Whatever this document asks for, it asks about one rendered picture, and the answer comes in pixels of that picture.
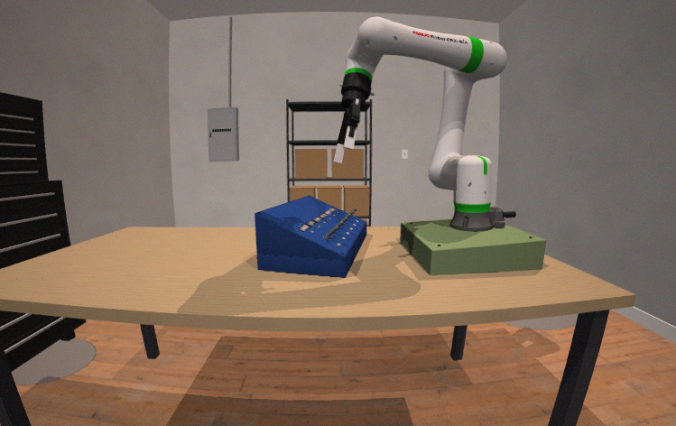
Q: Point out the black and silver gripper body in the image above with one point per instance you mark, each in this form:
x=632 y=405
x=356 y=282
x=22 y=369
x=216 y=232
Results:
x=347 y=99

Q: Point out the blue switch panel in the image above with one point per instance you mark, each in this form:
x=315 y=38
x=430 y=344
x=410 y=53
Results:
x=308 y=236

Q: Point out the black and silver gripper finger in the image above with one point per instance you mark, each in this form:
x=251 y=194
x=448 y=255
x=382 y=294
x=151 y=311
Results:
x=342 y=135
x=353 y=120

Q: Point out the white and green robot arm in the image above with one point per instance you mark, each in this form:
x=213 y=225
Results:
x=470 y=177

